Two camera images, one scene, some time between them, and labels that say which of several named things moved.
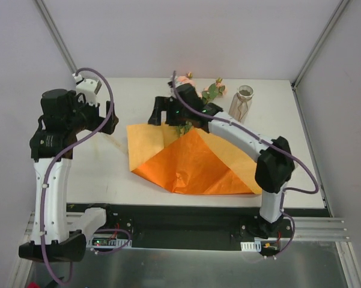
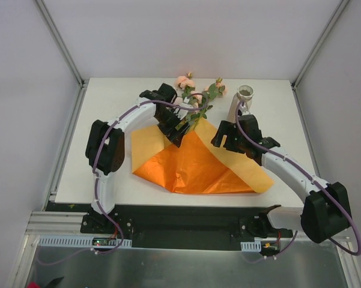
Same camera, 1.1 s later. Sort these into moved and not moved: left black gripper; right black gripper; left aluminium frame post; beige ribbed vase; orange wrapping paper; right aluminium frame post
Moved: left black gripper; right black gripper
Not moved: left aluminium frame post; right aluminium frame post; beige ribbed vase; orange wrapping paper
